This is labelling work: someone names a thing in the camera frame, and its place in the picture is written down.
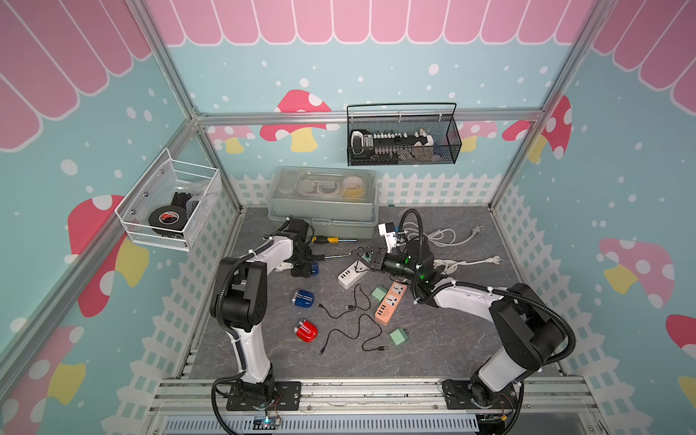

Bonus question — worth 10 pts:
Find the black usb cable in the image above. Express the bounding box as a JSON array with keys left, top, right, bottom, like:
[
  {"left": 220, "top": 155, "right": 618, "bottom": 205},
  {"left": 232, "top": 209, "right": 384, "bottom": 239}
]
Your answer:
[
  {"left": 317, "top": 285, "right": 372, "bottom": 320},
  {"left": 317, "top": 312, "right": 388, "bottom": 355}
]

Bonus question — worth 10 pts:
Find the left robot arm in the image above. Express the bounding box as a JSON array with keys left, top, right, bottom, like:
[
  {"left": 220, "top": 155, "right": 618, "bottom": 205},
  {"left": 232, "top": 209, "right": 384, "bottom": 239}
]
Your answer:
[{"left": 210, "top": 217, "right": 315, "bottom": 404}]

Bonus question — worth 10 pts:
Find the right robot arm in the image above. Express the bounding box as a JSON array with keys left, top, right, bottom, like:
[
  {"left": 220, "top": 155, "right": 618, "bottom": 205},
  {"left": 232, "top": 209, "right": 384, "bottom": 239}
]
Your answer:
[{"left": 356, "top": 208, "right": 577, "bottom": 409}]

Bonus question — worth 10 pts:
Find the orange black screwdriver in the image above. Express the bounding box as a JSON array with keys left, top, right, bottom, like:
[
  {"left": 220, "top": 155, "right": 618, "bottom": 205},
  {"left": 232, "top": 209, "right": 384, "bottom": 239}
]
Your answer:
[{"left": 312, "top": 253, "right": 352, "bottom": 262}]

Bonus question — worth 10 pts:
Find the yellow black screwdriver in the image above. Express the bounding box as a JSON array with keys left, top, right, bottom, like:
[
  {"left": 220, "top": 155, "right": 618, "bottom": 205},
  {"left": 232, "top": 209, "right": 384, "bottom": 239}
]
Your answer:
[{"left": 312, "top": 236, "right": 356, "bottom": 244}]

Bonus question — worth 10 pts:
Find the green adapter beside orange strip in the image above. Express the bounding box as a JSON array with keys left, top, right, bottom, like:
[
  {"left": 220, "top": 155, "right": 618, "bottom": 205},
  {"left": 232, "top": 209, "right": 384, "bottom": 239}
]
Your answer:
[{"left": 371, "top": 286, "right": 388, "bottom": 304}]

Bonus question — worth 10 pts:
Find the white power strip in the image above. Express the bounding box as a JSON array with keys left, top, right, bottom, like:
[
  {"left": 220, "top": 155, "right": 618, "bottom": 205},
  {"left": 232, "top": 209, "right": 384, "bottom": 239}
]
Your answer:
[{"left": 337, "top": 260, "right": 370, "bottom": 289}]

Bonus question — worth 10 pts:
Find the orange power strip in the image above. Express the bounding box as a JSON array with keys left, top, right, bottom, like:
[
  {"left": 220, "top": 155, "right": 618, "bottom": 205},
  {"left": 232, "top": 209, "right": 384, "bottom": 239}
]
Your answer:
[{"left": 374, "top": 282, "right": 408, "bottom": 326}]

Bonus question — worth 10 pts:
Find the green translucent storage box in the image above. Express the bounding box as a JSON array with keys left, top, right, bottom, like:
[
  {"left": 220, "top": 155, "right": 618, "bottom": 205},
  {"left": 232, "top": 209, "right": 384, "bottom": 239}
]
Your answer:
[{"left": 266, "top": 166, "right": 378, "bottom": 223}]

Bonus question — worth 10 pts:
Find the green adapter front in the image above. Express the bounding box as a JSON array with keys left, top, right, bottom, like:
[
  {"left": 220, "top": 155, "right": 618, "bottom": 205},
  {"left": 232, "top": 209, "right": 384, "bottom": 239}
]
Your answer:
[{"left": 390, "top": 327, "right": 409, "bottom": 346}]

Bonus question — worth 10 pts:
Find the black tape roll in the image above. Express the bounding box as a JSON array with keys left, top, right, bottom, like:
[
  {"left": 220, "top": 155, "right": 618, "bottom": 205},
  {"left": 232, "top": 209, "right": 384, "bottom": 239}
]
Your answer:
[{"left": 148, "top": 205, "right": 188, "bottom": 237}]

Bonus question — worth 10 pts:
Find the white power cord rear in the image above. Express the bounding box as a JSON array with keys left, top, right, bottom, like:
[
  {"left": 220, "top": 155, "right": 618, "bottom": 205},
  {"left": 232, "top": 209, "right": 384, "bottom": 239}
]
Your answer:
[{"left": 404, "top": 224, "right": 486, "bottom": 249}]

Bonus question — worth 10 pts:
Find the white power cord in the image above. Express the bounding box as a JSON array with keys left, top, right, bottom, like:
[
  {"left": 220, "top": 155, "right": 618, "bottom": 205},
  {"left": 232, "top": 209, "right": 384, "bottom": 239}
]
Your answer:
[
  {"left": 404, "top": 224, "right": 486, "bottom": 249},
  {"left": 432, "top": 254, "right": 502, "bottom": 274}
]

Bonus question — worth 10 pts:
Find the white power cord front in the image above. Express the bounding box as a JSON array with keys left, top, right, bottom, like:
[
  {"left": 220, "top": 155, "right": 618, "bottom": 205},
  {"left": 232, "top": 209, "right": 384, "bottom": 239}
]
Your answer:
[{"left": 432, "top": 254, "right": 502, "bottom": 274}]

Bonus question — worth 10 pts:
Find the black USB cable front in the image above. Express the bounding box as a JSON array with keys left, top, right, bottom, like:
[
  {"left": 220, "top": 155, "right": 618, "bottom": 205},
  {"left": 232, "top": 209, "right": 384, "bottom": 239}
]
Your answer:
[{"left": 317, "top": 312, "right": 388, "bottom": 355}]

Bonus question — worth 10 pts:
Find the black wire mesh basket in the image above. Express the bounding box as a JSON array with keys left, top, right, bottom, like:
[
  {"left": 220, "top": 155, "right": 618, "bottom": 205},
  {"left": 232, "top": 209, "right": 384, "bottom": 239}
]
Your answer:
[{"left": 345, "top": 103, "right": 462, "bottom": 166}]

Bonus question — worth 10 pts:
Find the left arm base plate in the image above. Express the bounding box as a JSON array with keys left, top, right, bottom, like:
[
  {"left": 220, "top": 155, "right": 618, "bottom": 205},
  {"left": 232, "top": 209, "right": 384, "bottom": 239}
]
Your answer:
[{"left": 226, "top": 382, "right": 303, "bottom": 411}]

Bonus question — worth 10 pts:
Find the white wire basket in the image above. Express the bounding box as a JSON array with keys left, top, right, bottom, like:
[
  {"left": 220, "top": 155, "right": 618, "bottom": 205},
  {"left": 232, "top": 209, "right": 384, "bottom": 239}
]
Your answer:
[{"left": 115, "top": 150, "right": 222, "bottom": 252}]

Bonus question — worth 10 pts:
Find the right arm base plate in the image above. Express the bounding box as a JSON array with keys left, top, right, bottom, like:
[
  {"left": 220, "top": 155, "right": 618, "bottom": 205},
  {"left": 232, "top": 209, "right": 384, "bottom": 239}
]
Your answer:
[{"left": 442, "top": 379, "right": 518, "bottom": 411}]

